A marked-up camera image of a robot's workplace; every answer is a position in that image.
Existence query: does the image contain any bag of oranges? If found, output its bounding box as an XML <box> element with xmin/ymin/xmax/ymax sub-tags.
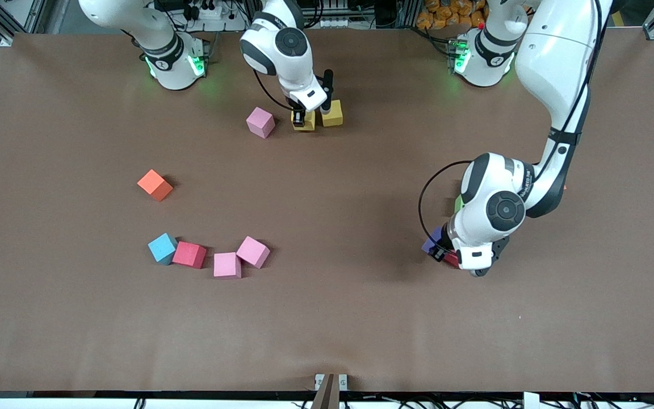
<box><xmin>416</xmin><ymin>0</ymin><xmax>489</xmax><ymax>30</ymax></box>

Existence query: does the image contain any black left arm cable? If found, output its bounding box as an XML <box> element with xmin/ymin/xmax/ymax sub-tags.
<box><xmin>418</xmin><ymin>161</ymin><xmax>472</xmax><ymax>242</ymax></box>

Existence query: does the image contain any light pink foam cube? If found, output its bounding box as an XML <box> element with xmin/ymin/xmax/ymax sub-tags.
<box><xmin>236</xmin><ymin>236</ymin><xmax>271</xmax><ymax>269</ymax></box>
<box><xmin>246</xmin><ymin>106</ymin><xmax>276</xmax><ymax>139</ymax></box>

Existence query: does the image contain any yellow foam cube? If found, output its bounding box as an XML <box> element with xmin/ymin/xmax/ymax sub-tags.
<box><xmin>291</xmin><ymin>110</ymin><xmax>316</xmax><ymax>132</ymax></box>
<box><xmin>321</xmin><ymin>100</ymin><xmax>343</xmax><ymax>127</ymax></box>

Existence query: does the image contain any purple foam cube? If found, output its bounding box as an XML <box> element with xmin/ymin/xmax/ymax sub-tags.
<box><xmin>422</xmin><ymin>226</ymin><xmax>447</xmax><ymax>256</ymax></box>

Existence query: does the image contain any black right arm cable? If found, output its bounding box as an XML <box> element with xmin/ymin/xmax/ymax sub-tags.
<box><xmin>253</xmin><ymin>68</ymin><xmax>299</xmax><ymax>111</ymax></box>

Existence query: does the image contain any white power strip with plugs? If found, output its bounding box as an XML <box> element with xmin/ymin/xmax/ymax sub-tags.
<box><xmin>182</xmin><ymin>0</ymin><xmax>247</xmax><ymax>32</ymax></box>

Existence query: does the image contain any brown table cover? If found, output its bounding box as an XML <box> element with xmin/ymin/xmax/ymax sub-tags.
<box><xmin>0</xmin><ymin>27</ymin><xmax>654</xmax><ymax>394</ymax></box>

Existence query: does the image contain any light blue foam cube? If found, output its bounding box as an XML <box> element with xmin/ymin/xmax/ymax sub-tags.
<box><xmin>148</xmin><ymin>233</ymin><xmax>178</xmax><ymax>266</ymax></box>

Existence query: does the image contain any metal bracket with post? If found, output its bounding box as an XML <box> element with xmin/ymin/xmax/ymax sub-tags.
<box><xmin>311</xmin><ymin>373</ymin><xmax>349</xmax><ymax>409</ymax></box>

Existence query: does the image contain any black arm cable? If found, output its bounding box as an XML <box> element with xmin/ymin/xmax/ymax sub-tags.
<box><xmin>253</xmin><ymin>68</ymin><xmax>299</xmax><ymax>111</ymax></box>
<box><xmin>418</xmin><ymin>161</ymin><xmax>472</xmax><ymax>242</ymax></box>

